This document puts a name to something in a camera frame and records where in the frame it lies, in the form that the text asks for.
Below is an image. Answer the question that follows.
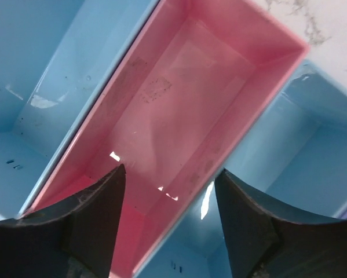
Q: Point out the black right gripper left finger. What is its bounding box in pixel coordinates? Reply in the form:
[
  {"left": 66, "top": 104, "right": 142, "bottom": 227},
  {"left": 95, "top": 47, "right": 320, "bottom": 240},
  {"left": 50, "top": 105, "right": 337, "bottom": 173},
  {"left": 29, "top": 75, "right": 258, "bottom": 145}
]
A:
[{"left": 0, "top": 164, "right": 126, "bottom": 277}]

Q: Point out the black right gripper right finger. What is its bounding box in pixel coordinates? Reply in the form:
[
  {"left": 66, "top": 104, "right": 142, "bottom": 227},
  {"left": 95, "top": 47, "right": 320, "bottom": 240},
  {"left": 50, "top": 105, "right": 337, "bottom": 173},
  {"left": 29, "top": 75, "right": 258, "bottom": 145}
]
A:
[{"left": 214, "top": 170, "right": 347, "bottom": 277}]

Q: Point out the light blue bin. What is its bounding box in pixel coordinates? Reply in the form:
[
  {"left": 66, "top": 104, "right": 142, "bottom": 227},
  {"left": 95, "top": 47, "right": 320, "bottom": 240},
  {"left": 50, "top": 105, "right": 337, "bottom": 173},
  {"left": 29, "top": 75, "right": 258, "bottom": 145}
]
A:
[
  {"left": 0, "top": 1, "right": 157, "bottom": 221},
  {"left": 136, "top": 60, "right": 347, "bottom": 277}
]

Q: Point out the pink plastic bin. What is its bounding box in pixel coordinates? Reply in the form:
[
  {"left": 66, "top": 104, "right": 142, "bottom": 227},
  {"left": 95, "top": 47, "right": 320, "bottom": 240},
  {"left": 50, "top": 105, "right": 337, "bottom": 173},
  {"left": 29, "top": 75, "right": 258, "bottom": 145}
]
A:
[{"left": 27, "top": 0, "right": 308, "bottom": 277}]

